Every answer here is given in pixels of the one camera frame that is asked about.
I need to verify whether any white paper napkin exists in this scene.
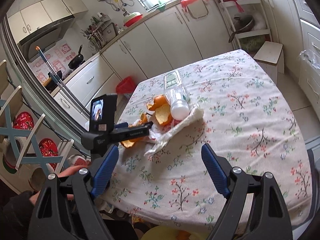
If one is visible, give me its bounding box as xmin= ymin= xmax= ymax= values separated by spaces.
xmin=144 ymin=104 xmax=204 ymax=156

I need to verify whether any orange peel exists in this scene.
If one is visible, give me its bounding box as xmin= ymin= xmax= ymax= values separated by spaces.
xmin=120 ymin=94 xmax=174 ymax=149

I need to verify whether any clear plastic bottle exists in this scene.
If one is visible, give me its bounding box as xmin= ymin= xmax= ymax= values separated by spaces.
xmin=164 ymin=70 xmax=190 ymax=121

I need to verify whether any red-lined small trash bin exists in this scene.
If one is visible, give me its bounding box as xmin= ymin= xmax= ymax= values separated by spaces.
xmin=116 ymin=76 xmax=137 ymax=99

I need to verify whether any yellow plastic trash bucket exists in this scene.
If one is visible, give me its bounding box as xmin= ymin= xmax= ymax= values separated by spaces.
xmin=141 ymin=226 xmax=209 ymax=240

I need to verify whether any white kitchen trolley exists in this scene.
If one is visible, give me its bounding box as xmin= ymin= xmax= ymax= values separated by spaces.
xmin=215 ymin=0 xmax=272 ymax=55

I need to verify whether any left hand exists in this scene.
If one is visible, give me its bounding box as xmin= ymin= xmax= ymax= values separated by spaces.
xmin=29 ymin=164 xmax=90 ymax=205

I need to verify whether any floral tablecloth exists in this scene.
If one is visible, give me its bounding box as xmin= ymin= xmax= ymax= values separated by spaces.
xmin=103 ymin=50 xmax=312 ymax=232

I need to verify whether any black frying pan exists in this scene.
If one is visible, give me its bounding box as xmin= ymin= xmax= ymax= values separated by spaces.
xmin=68 ymin=45 xmax=85 ymax=70

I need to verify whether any blue white folding rack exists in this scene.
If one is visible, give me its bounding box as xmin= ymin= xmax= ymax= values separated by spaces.
xmin=0 ymin=60 xmax=75 ymax=181

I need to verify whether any red basin with lid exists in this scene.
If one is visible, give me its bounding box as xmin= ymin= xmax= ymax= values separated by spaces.
xmin=123 ymin=11 xmax=143 ymax=28

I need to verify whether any small white stool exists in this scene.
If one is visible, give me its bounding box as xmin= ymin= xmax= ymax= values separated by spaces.
xmin=253 ymin=41 xmax=284 ymax=84

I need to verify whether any wok on trolley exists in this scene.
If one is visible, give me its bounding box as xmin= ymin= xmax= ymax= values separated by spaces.
xmin=228 ymin=14 xmax=255 ymax=43

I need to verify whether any white cutting board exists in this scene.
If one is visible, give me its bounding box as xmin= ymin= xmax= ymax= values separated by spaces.
xmin=187 ymin=0 xmax=209 ymax=19

